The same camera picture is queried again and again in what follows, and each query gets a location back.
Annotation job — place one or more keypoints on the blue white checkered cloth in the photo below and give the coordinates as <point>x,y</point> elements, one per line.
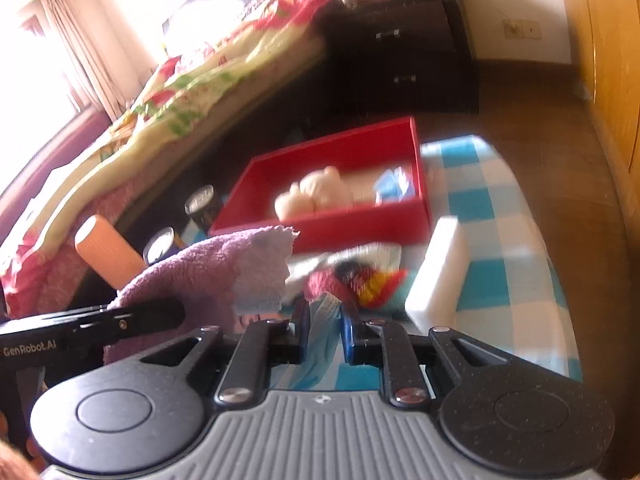
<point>500,240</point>

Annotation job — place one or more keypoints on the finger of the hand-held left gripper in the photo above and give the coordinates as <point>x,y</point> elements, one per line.
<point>145,316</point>

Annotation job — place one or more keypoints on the wall socket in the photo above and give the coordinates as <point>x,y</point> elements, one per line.
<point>522,29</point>

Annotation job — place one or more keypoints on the dark wooden nightstand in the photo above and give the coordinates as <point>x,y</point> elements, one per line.
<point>430,55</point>

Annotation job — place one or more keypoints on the bed with floral blanket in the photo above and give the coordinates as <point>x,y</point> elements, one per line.
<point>190,85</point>

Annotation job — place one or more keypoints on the black can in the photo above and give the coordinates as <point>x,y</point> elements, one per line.
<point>202,207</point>
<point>159,246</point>

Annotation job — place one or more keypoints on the cream plush toy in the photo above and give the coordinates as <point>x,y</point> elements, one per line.
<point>315,192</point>

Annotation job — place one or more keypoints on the beige curtain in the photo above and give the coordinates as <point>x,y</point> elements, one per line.
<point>85,50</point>

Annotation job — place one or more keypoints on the red yellow soft toy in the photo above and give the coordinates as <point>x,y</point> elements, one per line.
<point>370,285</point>

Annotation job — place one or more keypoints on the light blue cloth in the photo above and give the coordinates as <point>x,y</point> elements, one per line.
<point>322,355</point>

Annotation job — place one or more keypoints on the blue white packet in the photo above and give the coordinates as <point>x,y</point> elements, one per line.
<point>395,187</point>

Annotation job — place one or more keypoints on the red box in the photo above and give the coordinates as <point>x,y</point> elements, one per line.
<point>350,227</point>

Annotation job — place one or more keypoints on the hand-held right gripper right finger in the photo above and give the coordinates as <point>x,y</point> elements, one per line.
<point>348,332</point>

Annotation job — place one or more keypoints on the orange cylinder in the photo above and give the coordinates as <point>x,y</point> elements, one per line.
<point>105,250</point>

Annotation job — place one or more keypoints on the dark wooden bed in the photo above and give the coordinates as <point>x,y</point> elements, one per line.
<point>240,145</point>

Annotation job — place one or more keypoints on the wooden wardrobe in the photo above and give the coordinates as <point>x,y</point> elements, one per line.
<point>610,60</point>

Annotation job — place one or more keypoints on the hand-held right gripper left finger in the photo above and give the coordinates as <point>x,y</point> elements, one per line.
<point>301,332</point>

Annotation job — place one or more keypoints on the white sponge block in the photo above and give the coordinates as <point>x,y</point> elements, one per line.
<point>437,270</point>

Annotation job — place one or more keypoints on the purple towel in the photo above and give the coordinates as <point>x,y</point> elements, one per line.
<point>200,270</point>

